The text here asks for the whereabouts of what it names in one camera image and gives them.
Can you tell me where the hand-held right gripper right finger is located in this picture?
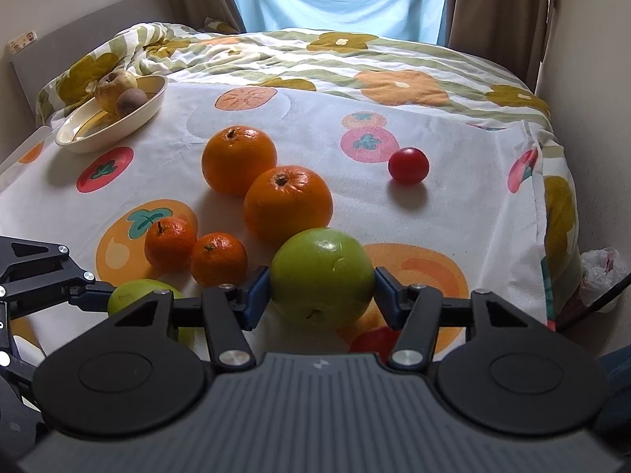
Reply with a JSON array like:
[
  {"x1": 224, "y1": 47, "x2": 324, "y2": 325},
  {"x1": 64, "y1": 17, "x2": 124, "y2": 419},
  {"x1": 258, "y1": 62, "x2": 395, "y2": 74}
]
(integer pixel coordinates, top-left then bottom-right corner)
[{"x1": 373, "y1": 266, "x2": 550, "y2": 371}]

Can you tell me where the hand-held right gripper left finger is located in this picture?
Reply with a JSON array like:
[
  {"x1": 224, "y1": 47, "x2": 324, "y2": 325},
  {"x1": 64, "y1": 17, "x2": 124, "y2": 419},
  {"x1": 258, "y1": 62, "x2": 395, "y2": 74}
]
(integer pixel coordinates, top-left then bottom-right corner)
[{"x1": 101, "y1": 266, "x2": 270, "y2": 372}]

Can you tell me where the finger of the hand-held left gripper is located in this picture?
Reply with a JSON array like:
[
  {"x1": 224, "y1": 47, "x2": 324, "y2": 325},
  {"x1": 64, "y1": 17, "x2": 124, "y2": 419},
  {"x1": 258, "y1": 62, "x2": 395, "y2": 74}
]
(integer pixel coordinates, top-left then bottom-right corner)
[
  {"x1": 0, "y1": 235, "x2": 115, "y2": 322},
  {"x1": 0, "y1": 322, "x2": 40, "y2": 397}
]

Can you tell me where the green apple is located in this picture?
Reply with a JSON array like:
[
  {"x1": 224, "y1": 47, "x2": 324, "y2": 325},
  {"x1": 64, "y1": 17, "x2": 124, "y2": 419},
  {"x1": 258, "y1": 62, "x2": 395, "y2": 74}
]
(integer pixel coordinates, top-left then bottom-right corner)
[
  {"x1": 107, "y1": 280, "x2": 195, "y2": 346},
  {"x1": 269, "y1": 228, "x2": 375, "y2": 331}
]

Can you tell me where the red tomato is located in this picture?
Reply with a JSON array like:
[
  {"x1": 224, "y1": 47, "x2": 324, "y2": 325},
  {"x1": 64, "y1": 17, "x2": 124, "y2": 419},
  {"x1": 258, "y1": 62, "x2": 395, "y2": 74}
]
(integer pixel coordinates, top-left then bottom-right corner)
[
  {"x1": 347, "y1": 326, "x2": 402, "y2": 363},
  {"x1": 388, "y1": 147, "x2": 429, "y2": 185}
]

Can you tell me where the small mandarin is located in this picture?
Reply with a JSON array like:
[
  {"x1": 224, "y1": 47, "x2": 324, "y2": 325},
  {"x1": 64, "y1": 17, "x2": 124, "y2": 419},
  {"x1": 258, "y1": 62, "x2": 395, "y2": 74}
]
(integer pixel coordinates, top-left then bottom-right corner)
[
  {"x1": 144, "y1": 218, "x2": 199, "y2": 274},
  {"x1": 190, "y1": 233, "x2": 248, "y2": 288}
]

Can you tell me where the large orange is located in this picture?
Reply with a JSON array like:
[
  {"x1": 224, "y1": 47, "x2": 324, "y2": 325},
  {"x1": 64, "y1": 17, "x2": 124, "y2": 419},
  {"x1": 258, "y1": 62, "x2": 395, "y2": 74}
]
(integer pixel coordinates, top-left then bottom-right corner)
[
  {"x1": 243, "y1": 166, "x2": 334, "y2": 244},
  {"x1": 201, "y1": 125, "x2": 278, "y2": 197}
]

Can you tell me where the cream oval bowl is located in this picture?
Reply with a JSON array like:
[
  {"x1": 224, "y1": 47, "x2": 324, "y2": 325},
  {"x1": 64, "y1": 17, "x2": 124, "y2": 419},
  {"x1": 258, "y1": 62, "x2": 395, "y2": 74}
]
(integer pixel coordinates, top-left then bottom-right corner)
[{"x1": 54, "y1": 75, "x2": 169, "y2": 155}]

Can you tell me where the white fruit-print quilt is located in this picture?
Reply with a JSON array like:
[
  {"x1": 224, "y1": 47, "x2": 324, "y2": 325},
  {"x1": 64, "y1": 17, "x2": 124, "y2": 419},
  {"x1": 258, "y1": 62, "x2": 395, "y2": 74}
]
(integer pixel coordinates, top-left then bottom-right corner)
[{"x1": 0, "y1": 81, "x2": 550, "y2": 370}]

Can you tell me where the brown kiwi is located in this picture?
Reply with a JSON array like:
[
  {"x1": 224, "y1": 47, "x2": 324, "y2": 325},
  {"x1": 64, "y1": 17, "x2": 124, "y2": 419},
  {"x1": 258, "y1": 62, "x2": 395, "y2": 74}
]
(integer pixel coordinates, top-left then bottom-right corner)
[{"x1": 115, "y1": 89, "x2": 149, "y2": 115}]

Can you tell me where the yellowish apple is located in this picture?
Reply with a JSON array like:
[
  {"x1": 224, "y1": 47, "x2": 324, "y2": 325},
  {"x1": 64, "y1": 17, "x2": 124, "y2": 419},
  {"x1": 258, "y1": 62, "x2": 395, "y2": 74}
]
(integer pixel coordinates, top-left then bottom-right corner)
[{"x1": 95, "y1": 70, "x2": 139, "y2": 113}]

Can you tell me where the white plastic bag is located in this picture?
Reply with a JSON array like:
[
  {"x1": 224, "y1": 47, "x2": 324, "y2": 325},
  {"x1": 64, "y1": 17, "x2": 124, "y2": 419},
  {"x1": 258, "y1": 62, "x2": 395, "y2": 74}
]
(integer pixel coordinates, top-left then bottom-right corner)
[{"x1": 579, "y1": 247, "x2": 628, "y2": 313}]

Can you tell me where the dark blue cloth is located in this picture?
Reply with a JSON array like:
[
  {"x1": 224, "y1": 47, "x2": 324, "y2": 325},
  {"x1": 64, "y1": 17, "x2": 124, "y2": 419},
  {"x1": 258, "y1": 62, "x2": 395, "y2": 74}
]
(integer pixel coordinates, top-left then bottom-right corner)
[{"x1": 592, "y1": 345, "x2": 631, "y2": 437}]

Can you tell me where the striped floral blanket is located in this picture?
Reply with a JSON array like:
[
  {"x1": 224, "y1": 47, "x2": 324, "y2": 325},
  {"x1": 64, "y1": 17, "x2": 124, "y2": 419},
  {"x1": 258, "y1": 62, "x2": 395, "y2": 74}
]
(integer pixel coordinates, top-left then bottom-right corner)
[{"x1": 34, "y1": 19, "x2": 585, "y2": 328}]

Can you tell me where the grey headboard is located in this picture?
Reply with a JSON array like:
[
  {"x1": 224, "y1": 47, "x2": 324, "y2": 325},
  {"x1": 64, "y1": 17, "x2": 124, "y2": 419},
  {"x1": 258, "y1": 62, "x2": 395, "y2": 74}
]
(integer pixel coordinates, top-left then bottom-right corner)
[{"x1": 11, "y1": 0, "x2": 173, "y2": 126}]

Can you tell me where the patterned pillow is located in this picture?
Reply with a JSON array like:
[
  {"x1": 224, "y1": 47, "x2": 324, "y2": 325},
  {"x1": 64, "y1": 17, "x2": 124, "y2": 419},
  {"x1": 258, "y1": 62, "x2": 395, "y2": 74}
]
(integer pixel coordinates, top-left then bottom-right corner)
[{"x1": 203, "y1": 17, "x2": 242, "y2": 35}]

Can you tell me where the black cable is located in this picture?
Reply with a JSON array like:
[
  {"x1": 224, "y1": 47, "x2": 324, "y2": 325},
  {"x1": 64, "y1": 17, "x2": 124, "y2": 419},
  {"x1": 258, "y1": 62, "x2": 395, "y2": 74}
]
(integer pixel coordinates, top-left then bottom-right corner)
[{"x1": 559, "y1": 276, "x2": 631, "y2": 331}]

